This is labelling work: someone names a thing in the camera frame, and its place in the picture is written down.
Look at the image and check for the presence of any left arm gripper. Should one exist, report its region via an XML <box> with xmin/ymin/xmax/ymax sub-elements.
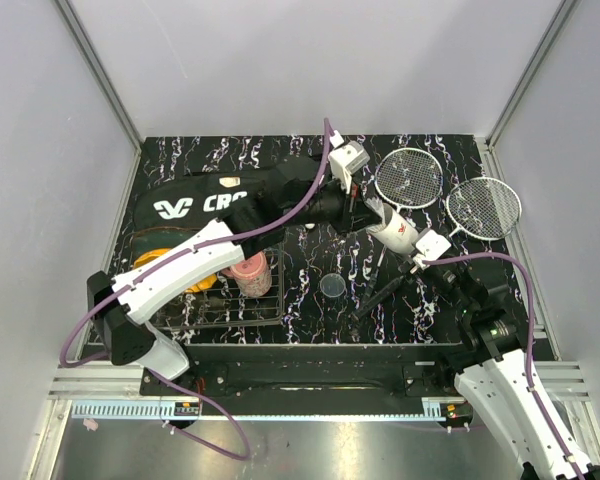
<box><xmin>284</xmin><ymin>171</ymin><xmax>382</xmax><ymax>238</ymax></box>

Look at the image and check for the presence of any white shuttlecock tube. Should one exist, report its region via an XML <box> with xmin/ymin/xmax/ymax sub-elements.
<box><xmin>366</xmin><ymin>203</ymin><xmax>419</xmax><ymax>256</ymax></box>

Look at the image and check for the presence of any black racket bag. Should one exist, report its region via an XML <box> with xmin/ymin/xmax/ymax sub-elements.
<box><xmin>132</xmin><ymin>168</ymin><xmax>282</xmax><ymax>230</ymax></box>

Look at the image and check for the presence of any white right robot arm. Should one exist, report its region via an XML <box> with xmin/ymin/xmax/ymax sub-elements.
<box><xmin>400</xmin><ymin>259</ymin><xmax>600</xmax><ymax>479</ymax></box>

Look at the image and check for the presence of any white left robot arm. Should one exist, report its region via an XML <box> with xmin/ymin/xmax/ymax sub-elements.
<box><xmin>84</xmin><ymin>147</ymin><xmax>381</xmax><ymax>396</ymax></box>

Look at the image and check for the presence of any badminton racket near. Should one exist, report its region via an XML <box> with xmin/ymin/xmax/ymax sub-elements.
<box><xmin>363</xmin><ymin>148</ymin><xmax>443</xmax><ymax>303</ymax></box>

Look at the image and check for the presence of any badminton racket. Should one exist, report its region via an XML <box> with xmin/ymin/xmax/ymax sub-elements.
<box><xmin>352</xmin><ymin>177</ymin><xmax>522</xmax><ymax>321</ymax></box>
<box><xmin>363</xmin><ymin>148</ymin><xmax>443</xmax><ymax>303</ymax></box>

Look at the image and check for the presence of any badminton racket far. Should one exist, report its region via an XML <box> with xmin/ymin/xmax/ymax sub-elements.
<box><xmin>352</xmin><ymin>177</ymin><xmax>522</xmax><ymax>321</ymax></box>

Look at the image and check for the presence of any clear tube lid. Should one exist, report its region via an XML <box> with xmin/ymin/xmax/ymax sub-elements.
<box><xmin>319</xmin><ymin>273</ymin><xmax>346</xmax><ymax>298</ymax></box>

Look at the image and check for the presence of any pink patterned mug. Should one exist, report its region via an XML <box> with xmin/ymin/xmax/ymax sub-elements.
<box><xmin>221</xmin><ymin>252</ymin><xmax>272</xmax><ymax>298</ymax></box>

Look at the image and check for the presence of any green round object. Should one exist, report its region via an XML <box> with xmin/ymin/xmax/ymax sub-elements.
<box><xmin>130</xmin><ymin>227</ymin><xmax>196</xmax><ymax>259</ymax></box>

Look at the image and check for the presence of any yellow cloth item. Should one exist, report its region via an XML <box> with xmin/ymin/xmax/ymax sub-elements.
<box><xmin>132</xmin><ymin>248</ymin><xmax>218</xmax><ymax>294</ymax></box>

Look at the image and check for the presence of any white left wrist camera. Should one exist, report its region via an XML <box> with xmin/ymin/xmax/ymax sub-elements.
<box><xmin>328</xmin><ymin>141</ymin><xmax>370</xmax><ymax>194</ymax></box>

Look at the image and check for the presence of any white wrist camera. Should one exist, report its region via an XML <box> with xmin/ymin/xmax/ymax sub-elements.
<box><xmin>328</xmin><ymin>141</ymin><xmax>370</xmax><ymax>194</ymax></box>
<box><xmin>413</xmin><ymin>229</ymin><xmax>451</xmax><ymax>269</ymax></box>

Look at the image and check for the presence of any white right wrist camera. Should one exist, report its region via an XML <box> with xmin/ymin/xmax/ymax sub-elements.
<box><xmin>413</xmin><ymin>229</ymin><xmax>451</xmax><ymax>269</ymax></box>

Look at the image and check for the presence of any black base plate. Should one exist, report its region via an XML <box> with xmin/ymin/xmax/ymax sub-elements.
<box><xmin>139</xmin><ymin>362</ymin><xmax>461</xmax><ymax>399</ymax></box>

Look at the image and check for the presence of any wire rack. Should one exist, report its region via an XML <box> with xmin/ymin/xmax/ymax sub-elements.
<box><xmin>152</xmin><ymin>248</ymin><xmax>284</xmax><ymax>333</ymax></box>

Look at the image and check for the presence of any aluminium frame rail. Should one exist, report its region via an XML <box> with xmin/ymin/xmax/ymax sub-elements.
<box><xmin>47</xmin><ymin>360</ymin><xmax>146</xmax><ymax>399</ymax></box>

